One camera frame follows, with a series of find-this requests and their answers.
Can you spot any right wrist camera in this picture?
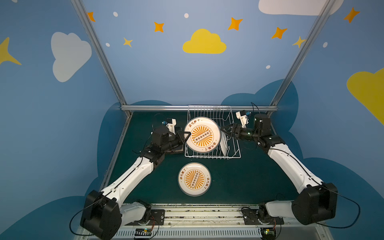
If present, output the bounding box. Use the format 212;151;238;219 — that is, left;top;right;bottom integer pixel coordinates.
236;110;251;128

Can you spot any aluminium frame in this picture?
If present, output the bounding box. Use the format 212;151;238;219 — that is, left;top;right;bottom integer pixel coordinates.
72;1;336;188

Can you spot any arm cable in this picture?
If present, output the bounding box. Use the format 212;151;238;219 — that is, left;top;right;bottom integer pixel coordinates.
69;208;94;237
314;187;361;229

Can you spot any white round plate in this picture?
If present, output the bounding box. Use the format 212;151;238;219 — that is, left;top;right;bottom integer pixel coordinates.
220;134;228;156
184;117;221;154
178;163;212;191
180;186;207;197

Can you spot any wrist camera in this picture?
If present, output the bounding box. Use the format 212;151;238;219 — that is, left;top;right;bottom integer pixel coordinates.
162;118;177;134
236;110;251;128

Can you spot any aluminium rail base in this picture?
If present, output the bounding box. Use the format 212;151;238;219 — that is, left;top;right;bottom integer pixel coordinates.
73;204;334;240

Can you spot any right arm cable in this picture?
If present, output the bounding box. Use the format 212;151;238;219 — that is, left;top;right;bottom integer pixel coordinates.
314;187;361;229

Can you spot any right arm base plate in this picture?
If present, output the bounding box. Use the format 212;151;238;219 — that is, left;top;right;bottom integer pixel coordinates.
241;207;284;225

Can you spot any controller board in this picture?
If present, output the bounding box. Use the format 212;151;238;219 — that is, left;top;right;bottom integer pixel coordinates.
261;228;277;240
134;228;153;240

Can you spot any white wire dish rack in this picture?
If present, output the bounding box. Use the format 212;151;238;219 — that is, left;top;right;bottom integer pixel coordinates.
185;105;241;160

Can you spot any right controller board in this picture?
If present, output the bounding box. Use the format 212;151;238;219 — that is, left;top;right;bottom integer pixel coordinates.
261;228;277;240

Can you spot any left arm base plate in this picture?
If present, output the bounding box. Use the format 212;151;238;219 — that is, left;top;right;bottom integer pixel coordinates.
129;210;165;226

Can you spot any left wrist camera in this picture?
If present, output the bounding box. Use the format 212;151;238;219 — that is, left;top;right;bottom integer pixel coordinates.
162;118;177;134

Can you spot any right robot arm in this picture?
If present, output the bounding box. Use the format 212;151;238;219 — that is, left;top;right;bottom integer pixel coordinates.
221;111;338;226

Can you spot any left controller board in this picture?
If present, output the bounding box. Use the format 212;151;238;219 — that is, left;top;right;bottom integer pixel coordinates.
134;228;153;240

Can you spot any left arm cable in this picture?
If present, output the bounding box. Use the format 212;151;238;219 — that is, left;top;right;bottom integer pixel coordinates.
69;208;94;237

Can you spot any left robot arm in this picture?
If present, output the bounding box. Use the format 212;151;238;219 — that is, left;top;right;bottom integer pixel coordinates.
80;126;191;240

